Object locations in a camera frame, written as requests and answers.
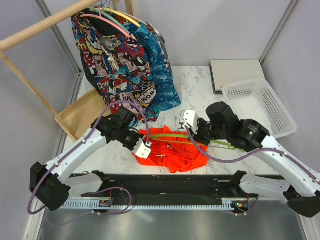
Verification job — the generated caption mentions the yellow clothes hanger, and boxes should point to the yellow clothes hanger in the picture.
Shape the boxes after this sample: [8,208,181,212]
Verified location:
[99,7,148,28]

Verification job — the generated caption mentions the white plastic basket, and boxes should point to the white plastic basket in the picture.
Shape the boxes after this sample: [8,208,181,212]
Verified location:
[222,79,298,139]

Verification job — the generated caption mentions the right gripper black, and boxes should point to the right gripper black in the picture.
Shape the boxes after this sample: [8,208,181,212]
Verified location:
[187,117,229,146]

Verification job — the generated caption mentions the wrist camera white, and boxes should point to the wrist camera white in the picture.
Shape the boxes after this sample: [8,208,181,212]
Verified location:
[132,139,152,159]
[179,110,199,134]

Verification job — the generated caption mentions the wooden clothes rack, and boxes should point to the wooden clothes rack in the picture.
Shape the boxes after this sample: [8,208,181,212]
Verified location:
[0,0,137,142]

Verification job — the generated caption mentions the aluminium frame profile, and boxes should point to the aluminium frame profile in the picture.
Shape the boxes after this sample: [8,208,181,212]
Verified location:
[259,0,301,66]
[34,0,82,76]

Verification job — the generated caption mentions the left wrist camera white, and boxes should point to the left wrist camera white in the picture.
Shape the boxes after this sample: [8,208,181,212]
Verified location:
[132,139,152,159]

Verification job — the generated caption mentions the comic print shorts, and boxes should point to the comic print shorts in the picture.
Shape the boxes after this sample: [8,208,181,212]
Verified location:
[71,8,158,127]

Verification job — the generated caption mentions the white slotted cable duct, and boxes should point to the white slotted cable duct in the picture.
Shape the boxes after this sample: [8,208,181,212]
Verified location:
[60,197,250,211]

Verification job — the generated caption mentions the blue leaf print shorts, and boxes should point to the blue leaf print shorts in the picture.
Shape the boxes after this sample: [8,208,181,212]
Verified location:
[136,24,181,118]

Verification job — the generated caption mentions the grey flat box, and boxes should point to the grey flat box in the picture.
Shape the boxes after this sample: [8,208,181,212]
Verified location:
[209,59,265,95]

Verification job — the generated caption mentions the aluminium frame profile left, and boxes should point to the aluminium frame profile left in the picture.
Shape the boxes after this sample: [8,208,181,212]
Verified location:
[34,0,82,76]

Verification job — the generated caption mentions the aluminium frame profile right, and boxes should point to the aluminium frame profile right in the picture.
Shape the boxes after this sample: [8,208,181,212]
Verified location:
[259,0,301,66]

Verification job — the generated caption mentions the pink clothes hanger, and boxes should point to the pink clothes hanger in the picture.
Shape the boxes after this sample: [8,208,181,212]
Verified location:
[79,14,131,38]

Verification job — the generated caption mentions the mint green clothes hanger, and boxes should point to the mint green clothes hanger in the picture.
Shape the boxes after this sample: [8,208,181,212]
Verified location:
[88,6,130,35]

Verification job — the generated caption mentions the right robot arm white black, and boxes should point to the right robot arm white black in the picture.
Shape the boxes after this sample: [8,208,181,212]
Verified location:
[184,101,320,218]

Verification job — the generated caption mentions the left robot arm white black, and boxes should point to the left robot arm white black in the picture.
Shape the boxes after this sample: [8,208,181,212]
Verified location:
[29,107,151,211]

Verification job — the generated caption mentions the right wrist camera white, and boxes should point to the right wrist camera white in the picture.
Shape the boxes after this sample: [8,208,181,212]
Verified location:
[179,110,199,134]

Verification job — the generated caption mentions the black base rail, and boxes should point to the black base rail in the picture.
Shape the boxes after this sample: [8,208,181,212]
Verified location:
[93,170,257,200]

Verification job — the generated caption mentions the orange mesh shorts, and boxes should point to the orange mesh shorts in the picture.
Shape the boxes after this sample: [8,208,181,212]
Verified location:
[136,126,209,173]

